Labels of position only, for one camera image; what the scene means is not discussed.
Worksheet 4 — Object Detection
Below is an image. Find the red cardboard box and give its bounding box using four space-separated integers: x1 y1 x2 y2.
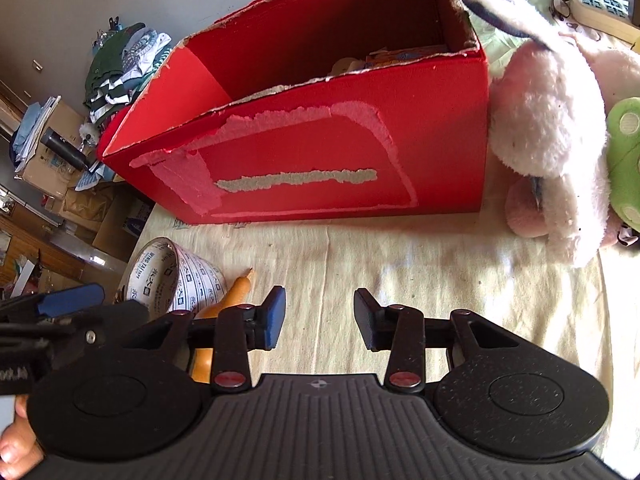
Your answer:
96 0 490 226

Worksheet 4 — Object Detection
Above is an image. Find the white power strip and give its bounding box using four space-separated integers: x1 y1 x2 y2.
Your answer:
570 0 640 46

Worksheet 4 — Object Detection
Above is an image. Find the pile of folded clothes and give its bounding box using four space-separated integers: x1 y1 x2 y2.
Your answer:
82 22 173 121

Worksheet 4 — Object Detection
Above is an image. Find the printed packing tape roll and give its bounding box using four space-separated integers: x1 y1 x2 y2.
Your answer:
125 236 228 318

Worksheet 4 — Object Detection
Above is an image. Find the light blue cloth bundle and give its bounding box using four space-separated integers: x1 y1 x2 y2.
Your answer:
10 95 61 173

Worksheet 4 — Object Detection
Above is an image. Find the red printed carton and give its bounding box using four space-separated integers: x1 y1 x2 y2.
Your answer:
365 45 448 68

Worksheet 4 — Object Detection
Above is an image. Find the plain cardboard box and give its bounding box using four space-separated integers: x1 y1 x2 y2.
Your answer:
22 102 88 198

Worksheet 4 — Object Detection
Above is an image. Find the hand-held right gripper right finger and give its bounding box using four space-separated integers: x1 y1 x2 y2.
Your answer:
353 288 531 393

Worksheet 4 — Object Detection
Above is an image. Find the pink plush rabbit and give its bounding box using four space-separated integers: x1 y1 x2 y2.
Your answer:
460 0 640 268

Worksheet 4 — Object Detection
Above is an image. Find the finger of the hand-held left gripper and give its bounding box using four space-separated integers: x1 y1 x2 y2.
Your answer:
0 302 151 368
0 284 106 323

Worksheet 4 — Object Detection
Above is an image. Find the person's left hand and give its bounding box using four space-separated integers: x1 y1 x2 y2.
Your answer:
0 395 46 480

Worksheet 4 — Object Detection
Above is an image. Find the black cylinder bottle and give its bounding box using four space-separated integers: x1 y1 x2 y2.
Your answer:
41 130 92 171

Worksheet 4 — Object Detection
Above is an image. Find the green spotted plush toy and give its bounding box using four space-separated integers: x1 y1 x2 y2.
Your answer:
606 97 640 248

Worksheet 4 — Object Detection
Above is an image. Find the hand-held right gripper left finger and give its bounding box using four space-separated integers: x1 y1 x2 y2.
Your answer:
125 285 287 395

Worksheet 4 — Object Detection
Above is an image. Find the cardboard box with blue print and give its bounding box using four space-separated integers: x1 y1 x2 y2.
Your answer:
92 195 153 261

